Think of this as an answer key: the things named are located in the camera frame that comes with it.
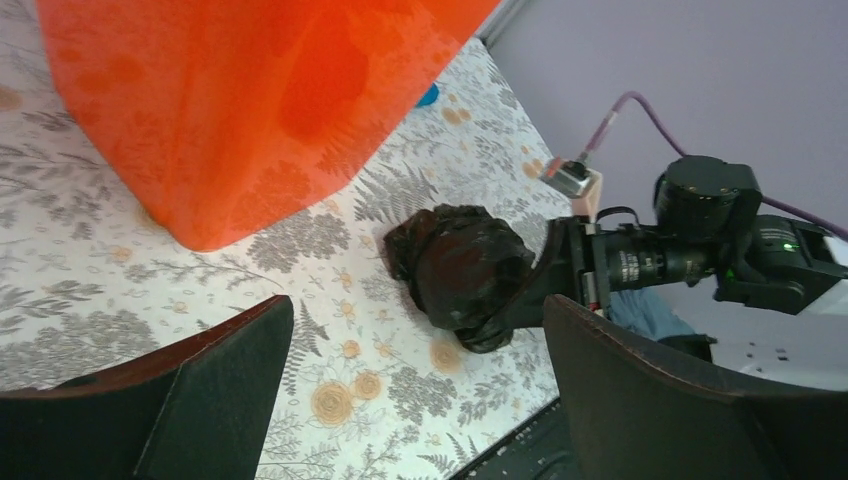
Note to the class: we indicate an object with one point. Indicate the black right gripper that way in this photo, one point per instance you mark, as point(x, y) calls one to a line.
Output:
point(603, 261)

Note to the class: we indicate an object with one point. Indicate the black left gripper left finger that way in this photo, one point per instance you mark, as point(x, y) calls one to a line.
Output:
point(196, 409)

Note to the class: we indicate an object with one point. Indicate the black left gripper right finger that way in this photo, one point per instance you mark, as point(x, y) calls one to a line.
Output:
point(639, 409)

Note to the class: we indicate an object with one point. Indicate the black plastic trash bag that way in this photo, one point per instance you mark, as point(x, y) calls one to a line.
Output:
point(461, 266)

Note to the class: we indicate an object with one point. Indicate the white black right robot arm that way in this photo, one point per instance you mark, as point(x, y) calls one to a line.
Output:
point(708, 224)

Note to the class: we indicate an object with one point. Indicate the orange plastic trash bin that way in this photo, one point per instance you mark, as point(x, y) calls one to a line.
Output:
point(224, 117)

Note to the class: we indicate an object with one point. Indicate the grey-blue cloth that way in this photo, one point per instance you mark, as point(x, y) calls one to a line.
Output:
point(645, 313)

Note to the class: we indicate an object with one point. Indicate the floral patterned table mat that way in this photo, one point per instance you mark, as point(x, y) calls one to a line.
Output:
point(370, 390)

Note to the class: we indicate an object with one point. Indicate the bright blue cloth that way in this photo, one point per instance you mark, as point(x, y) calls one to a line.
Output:
point(430, 96)

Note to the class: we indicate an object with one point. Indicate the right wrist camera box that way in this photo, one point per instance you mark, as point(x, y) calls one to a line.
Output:
point(580, 184)

